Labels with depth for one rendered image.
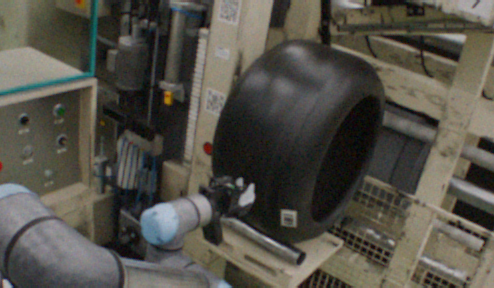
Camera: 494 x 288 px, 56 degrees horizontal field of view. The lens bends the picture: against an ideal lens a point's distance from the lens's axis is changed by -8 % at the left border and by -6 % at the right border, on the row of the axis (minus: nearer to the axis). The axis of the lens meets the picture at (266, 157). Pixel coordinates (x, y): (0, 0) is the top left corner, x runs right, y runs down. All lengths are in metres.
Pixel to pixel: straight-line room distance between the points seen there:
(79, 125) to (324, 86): 0.77
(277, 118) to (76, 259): 0.68
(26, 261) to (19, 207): 0.09
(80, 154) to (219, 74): 0.51
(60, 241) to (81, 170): 0.98
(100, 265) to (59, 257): 0.06
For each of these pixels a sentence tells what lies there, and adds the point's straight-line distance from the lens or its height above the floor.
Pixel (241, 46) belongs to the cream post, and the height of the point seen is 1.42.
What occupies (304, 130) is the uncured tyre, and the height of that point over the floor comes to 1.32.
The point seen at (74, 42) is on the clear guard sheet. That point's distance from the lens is 1.46.
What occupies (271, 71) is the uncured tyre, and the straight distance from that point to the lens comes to 1.29.
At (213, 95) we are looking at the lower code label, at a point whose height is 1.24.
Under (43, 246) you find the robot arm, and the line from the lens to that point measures 0.70.
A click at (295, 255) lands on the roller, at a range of 1.45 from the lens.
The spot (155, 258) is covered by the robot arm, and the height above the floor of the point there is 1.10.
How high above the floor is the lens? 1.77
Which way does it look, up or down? 26 degrees down
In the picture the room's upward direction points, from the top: 11 degrees clockwise
